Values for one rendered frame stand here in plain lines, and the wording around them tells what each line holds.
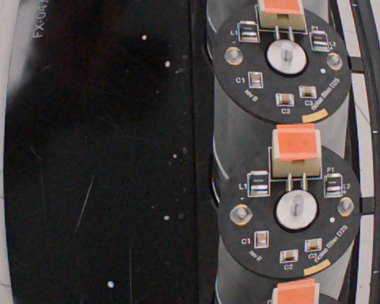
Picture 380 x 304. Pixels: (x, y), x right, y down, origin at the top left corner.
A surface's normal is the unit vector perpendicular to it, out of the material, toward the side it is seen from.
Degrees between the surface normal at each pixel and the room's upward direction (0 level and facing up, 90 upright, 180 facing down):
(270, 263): 0
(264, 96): 0
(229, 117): 90
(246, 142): 90
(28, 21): 0
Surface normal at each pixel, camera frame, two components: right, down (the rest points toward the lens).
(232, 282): -0.78, 0.55
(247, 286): -0.59, 0.71
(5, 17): 0.00, -0.47
